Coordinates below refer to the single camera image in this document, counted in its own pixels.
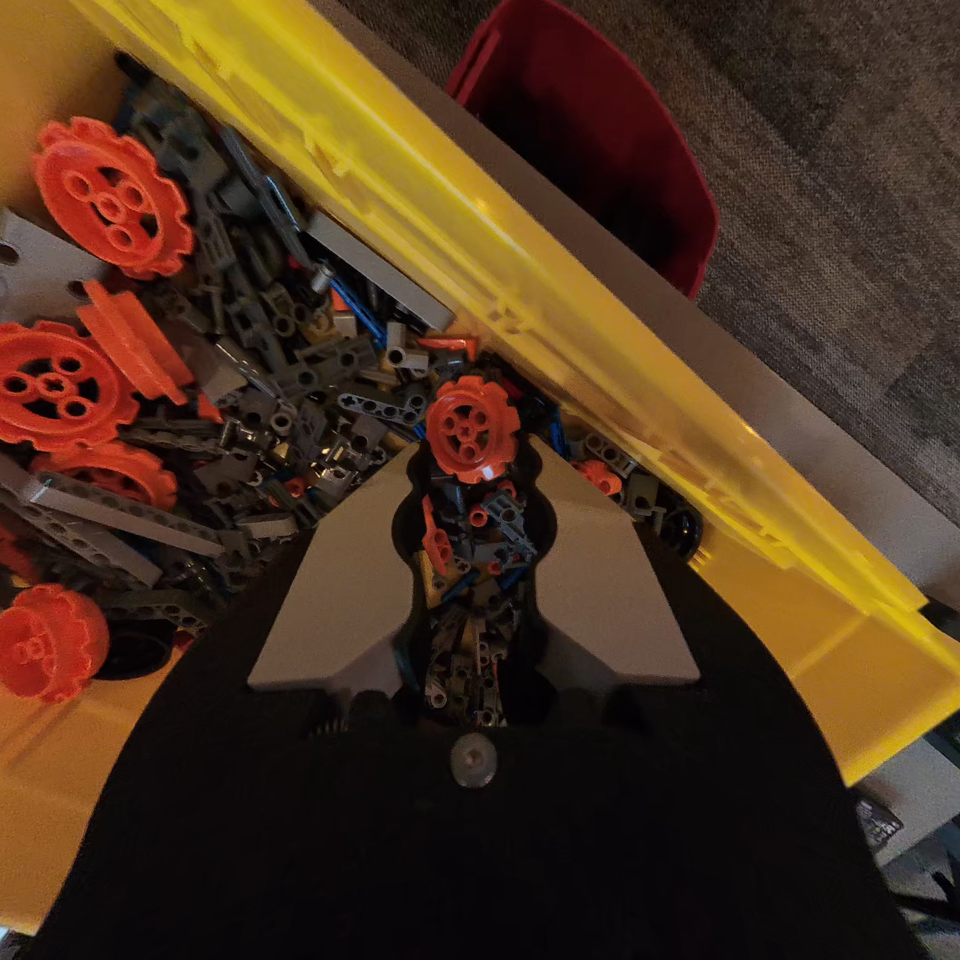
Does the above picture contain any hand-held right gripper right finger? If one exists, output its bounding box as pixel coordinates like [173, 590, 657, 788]
[513, 435, 702, 725]

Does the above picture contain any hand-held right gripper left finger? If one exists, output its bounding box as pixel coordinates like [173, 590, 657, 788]
[246, 441, 435, 729]

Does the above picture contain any pile of toy building parts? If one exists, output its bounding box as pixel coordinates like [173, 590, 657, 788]
[0, 52, 706, 732]

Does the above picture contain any yellow storage bin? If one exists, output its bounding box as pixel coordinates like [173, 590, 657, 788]
[0, 0, 960, 935]

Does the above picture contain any grey toy plate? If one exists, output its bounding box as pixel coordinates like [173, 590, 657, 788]
[0, 206, 110, 324]

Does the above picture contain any black toy wheel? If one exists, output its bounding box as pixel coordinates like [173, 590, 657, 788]
[660, 506, 706, 560]
[93, 626, 180, 682]

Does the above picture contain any orange toy gear wheel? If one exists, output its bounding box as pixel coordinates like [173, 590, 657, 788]
[75, 279, 196, 406]
[0, 585, 111, 704]
[33, 442, 179, 511]
[33, 116, 196, 280]
[0, 321, 140, 451]
[423, 375, 522, 485]

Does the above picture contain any long grey toy beam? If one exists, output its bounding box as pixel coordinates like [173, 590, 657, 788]
[15, 472, 230, 560]

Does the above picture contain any black card with blue edge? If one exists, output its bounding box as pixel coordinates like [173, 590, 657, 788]
[855, 798, 905, 852]

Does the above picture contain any dark red storage bin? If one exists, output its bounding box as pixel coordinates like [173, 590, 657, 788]
[446, 0, 721, 301]

